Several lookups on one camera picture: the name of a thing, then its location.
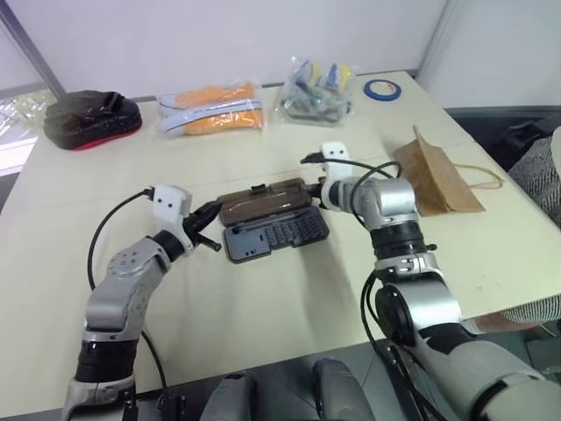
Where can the dark screwdriver bit case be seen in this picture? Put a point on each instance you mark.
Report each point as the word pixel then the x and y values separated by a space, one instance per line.
pixel 276 232

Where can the plastic bag of orange items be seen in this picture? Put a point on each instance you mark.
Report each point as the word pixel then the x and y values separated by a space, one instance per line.
pixel 210 109

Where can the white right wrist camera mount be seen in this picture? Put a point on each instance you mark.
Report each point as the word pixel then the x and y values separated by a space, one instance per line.
pixel 335 153

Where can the person in striped grey garment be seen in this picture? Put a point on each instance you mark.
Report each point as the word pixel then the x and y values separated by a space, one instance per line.
pixel 541 171

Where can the blue tape roll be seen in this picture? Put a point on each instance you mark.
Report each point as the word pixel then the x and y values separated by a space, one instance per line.
pixel 372 94

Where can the plastic bag of blue-yellow items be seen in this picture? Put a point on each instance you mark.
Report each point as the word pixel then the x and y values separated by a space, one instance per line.
pixel 307 96

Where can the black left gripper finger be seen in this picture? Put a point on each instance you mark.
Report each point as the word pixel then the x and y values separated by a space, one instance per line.
pixel 208 214
pixel 209 244

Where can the black chair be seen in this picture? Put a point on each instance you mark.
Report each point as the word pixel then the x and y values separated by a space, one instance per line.
pixel 521 131

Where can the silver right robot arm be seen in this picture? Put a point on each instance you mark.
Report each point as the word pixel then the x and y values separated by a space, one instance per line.
pixel 394 201

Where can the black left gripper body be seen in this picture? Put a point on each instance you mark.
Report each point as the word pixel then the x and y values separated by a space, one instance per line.
pixel 192 228

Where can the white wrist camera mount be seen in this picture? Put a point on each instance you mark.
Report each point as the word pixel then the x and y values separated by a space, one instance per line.
pixel 171 202
pixel 335 153

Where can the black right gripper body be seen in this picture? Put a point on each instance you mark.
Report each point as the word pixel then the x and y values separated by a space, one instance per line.
pixel 323 193

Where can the striped grey sleeved forearm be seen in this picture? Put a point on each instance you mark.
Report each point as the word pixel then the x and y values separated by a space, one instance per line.
pixel 530 309

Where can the brown paper bag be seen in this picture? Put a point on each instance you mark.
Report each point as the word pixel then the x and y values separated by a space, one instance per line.
pixel 434 175

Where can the grey rounded robot leg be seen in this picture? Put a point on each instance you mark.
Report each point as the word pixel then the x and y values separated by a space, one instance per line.
pixel 232 399
pixel 342 390

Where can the grey metal window frame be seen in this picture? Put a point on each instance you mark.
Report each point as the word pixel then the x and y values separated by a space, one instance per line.
pixel 30 44

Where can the black and red case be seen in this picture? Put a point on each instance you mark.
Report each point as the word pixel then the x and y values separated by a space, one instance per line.
pixel 87 118

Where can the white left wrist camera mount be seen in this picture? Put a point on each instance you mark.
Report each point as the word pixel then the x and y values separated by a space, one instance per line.
pixel 171 202

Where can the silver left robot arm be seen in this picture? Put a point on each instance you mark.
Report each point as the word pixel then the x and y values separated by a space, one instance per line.
pixel 127 280

